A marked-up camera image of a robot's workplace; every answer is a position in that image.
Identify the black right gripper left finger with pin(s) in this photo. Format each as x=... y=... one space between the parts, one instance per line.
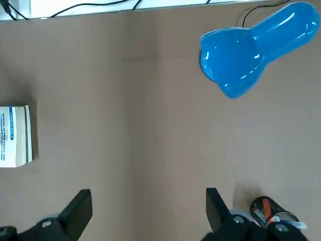
x=74 y=214

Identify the blue desk lamp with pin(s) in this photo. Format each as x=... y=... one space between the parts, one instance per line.
x=233 y=60

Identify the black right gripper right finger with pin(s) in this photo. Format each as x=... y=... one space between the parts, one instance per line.
x=218 y=213

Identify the white paperback book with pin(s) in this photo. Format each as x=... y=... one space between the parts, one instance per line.
x=13 y=136

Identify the black pen cup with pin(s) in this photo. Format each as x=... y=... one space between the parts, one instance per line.
x=264 y=208

